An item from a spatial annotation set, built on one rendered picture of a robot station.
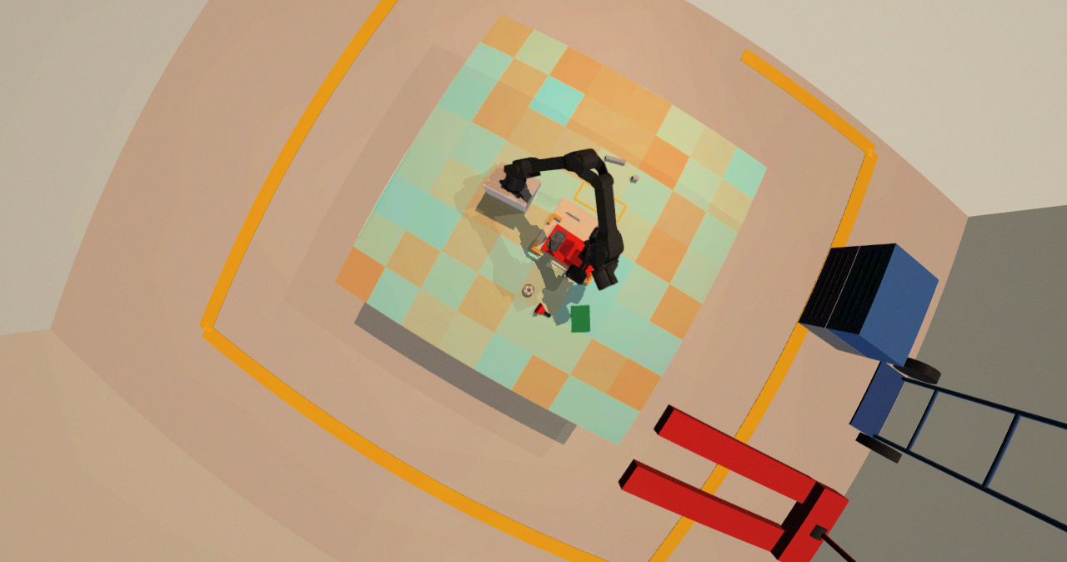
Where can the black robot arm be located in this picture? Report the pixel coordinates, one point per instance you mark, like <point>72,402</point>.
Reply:
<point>604,250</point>

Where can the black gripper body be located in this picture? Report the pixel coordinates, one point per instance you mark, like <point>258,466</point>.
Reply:
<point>576,274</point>

